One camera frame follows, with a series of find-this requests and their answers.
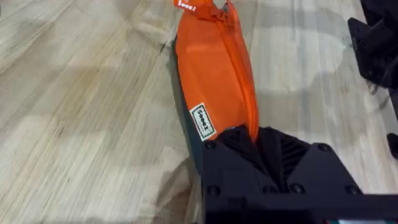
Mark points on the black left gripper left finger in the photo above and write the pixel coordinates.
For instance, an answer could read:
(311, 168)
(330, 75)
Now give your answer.
(231, 171)

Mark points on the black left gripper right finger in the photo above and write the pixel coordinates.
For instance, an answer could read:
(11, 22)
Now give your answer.
(317, 171)

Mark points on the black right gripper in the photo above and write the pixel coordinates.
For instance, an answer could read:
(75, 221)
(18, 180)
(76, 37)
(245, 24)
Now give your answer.
(377, 43)

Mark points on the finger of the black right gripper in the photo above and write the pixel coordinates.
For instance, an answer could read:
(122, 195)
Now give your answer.
(393, 145)

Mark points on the orange soft zip bag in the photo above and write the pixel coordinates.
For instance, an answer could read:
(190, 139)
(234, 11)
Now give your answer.
(214, 68)

